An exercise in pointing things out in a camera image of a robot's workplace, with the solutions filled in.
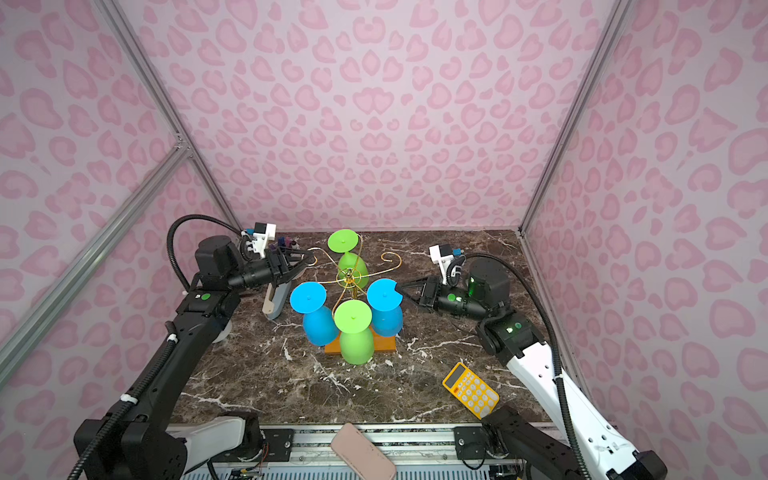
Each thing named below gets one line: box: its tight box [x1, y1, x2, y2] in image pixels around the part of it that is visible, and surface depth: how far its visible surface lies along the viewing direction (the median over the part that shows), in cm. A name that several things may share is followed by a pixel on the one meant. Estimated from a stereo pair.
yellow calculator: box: [442, 362, 500, 420], surface depth 82 cm
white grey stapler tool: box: [262, 281, 292, 320], surface depth 97 cm
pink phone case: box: [330, 423, 397, 480], surface depth 71 cm
